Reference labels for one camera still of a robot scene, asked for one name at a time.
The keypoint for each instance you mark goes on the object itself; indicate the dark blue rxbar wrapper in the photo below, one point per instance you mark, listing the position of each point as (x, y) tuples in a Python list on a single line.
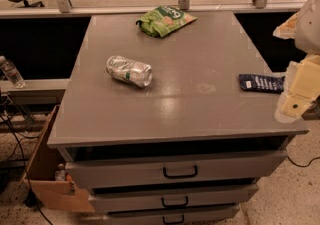
[(261, 83)]

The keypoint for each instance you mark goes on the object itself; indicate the clear plastic water bottle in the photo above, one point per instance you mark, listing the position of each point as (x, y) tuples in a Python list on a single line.
[(11, 72)]

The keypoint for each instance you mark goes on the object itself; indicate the brown cardboard box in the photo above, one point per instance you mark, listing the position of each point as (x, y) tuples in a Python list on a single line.
[(44, 161)]

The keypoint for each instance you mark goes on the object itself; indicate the green snack bag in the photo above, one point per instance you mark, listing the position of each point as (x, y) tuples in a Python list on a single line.
[(164, 20)]

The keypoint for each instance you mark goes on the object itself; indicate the crushed silver soda can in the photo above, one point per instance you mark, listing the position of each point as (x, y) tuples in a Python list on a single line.
[(129, 71)]

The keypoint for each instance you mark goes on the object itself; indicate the grey drawer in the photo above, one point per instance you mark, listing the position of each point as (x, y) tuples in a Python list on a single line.
[(174, 169), (172, 216), (172, 198)]

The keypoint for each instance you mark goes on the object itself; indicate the top grey drawer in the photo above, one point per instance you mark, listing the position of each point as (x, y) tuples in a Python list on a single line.
[(174, 169)]

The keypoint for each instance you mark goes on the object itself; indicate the small bottle in box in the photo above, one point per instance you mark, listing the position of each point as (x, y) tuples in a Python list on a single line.
[(60, 173)]

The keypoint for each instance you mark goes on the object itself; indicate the middle grey drawer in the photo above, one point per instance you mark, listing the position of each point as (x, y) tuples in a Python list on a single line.
[(172, 198)]

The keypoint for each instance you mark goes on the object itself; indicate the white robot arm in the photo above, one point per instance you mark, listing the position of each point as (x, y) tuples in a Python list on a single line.
[(305, 25)]

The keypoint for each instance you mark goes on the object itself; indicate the grey drawer cabinet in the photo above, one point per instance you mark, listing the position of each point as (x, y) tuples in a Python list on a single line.
[(193, 105)]

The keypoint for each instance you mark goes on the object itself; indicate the bottom grey drawer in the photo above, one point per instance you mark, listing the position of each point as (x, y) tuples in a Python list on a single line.
[(172, 216)]

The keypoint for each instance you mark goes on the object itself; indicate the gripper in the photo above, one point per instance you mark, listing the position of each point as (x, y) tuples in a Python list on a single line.
[(309, 28)]

